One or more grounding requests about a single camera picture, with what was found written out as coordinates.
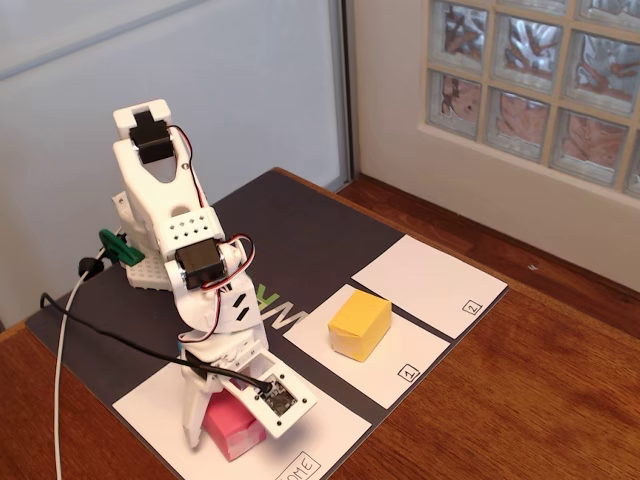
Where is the white paper sheet marked 1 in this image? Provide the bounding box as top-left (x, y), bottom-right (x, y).
top-left (282, 283), bottom-right (452, 410)

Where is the glass block window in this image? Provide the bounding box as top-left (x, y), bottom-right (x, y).
top-left (422, 0), bottom-right (640, 201)

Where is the green clamp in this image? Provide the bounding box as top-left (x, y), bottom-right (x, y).
top-left (98, 228), bottom-right (147, 267)

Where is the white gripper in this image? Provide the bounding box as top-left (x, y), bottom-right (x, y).
top-left (177, 323), bottom-right (267, 450)

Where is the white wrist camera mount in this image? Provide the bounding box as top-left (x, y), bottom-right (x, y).
top-left (219, 349), bottom-right (320, 440)

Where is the white cable with black ferrite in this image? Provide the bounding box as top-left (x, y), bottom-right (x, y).
top-left (52, 255), bottom-right (105, 480)

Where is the grey metal door frame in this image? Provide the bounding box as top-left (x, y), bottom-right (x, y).
top-left (327, 0), bottom-right (359, 194)

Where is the white paper sheet marked 2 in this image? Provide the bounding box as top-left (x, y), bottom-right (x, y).
top-left (351, 234), bottom-right (510, 340)

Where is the red paper box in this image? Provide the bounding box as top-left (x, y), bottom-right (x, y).
top-left (201, 388), bottom-right (268, 463)

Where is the dark mat with WROB print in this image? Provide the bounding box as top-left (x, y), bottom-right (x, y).
top-left (24, 168), bottom-right (456, 480)

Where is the yellow paper box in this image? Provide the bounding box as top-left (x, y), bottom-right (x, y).
top-left (327, 289), bottom-right (393, 364)

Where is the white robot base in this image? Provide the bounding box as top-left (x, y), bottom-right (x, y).
top-left (110, 188), bottom-right (175, 293)

